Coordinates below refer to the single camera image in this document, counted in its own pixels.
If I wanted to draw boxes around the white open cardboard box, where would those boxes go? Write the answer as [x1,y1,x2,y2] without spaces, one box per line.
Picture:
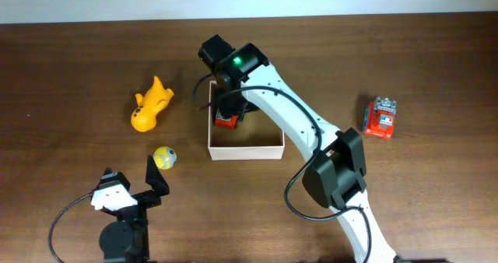
[208,104,285,160]

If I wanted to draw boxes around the red toy car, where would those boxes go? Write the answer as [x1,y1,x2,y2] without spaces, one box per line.
[214,110,238,129]

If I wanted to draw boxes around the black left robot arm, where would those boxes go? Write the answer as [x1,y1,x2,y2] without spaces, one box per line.
[91,156,170,263]

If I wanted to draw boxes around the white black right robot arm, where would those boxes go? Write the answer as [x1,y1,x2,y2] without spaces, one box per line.
[198,35,400,263]

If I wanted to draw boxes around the red toy fire truck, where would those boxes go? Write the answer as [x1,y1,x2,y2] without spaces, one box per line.
[362,96,397,140]

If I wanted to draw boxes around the orange toy fish figure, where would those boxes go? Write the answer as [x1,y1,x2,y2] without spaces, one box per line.
[131,75,174,132]

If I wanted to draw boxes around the yellow grey toy ball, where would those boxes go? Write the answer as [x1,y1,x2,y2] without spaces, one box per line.
[153,146,177,170]

